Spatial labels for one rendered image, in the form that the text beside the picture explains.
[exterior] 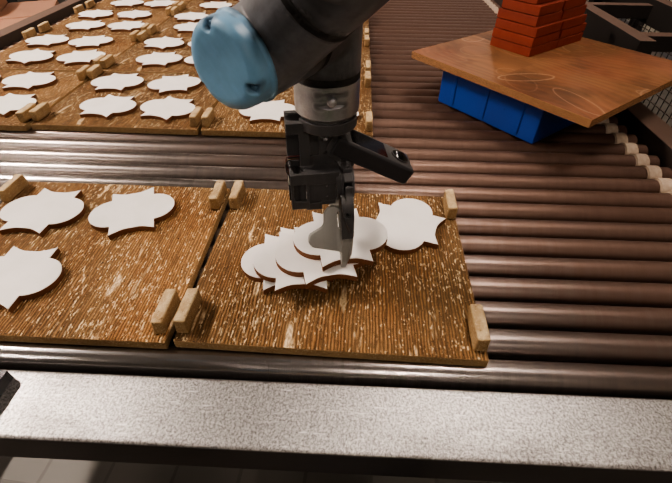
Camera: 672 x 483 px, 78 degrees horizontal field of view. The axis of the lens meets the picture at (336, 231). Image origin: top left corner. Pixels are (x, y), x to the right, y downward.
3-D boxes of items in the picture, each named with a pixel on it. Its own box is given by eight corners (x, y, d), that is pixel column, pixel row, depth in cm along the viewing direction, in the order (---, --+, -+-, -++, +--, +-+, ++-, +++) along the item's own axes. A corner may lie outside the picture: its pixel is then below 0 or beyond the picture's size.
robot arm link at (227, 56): (230, -47, 26) (324, -64, 33) (168, 51, 34) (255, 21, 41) (301, 64, 28) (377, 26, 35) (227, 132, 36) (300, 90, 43)
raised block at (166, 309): (167, 335, 55) (161, 323, 53) (153, 335, 55) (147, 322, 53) (182, 300, 59) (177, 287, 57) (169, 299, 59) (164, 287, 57)
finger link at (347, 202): (336, 233, 57) (332, 170, 55) (349, 232, 58) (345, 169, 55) (342, 242, 53) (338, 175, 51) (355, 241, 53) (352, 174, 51)
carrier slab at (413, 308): (486, 367, 53) (489, 360, 52) (175, 347, 55) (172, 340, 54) (449, 203, 80) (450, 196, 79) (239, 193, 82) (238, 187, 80)
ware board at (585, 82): (694, 74, 104) (698, 67, 103) (588, 128, 82) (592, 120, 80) (522, 27, 134) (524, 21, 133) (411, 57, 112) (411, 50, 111)
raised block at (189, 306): (189, 334, 55) (184, 322, 53) (175, 333, 55) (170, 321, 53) (203, 299, 59) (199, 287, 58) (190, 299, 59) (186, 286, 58)
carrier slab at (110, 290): (167, 349, 55) (164, 342, 54) (-129, 335, 56) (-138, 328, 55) (231, 194, 81) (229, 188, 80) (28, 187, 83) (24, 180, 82)
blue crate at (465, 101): (601, 112, 110) (618, 75, 103) (532, 146, 96) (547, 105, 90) (503, 77, 129) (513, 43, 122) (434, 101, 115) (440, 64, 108)
